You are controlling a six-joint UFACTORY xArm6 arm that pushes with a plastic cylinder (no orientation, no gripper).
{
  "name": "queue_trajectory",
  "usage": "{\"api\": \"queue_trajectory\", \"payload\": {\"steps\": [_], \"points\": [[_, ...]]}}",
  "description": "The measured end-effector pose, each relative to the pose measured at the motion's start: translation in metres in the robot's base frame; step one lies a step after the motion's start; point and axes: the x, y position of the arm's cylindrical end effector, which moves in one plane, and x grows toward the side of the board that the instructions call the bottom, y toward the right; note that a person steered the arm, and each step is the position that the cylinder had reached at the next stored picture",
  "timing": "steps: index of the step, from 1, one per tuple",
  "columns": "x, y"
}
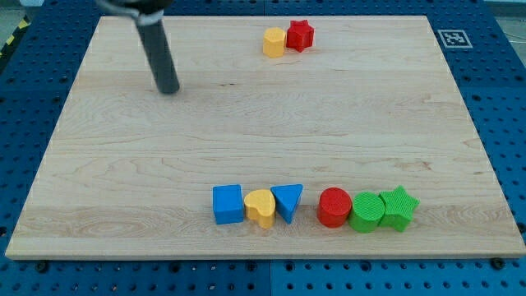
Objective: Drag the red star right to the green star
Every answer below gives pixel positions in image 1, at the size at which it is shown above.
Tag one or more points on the black robot arm end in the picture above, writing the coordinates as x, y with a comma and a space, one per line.
143, 12

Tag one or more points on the red star block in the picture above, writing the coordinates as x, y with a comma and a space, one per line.
300, 35

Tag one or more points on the green star block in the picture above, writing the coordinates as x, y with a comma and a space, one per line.
399, 208

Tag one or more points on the wooden board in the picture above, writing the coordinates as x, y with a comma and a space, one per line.
372, 105

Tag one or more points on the blue triangle block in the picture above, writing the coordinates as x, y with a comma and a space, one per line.
287, 198

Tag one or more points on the yellow heart block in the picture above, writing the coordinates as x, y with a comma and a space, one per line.
260, 207

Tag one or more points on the blue cube block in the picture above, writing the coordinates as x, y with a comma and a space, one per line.
228, 204

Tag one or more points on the red cylinder block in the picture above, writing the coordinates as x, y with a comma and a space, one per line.
334, 207

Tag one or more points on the yellow hexagon block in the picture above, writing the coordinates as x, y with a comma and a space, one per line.
274, 40

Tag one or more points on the green cylinder block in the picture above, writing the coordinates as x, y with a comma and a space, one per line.
366, 213

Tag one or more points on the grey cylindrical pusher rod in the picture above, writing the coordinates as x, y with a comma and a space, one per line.
159, 57

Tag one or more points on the white fiducial marker tag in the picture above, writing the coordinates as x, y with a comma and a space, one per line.
455, 39

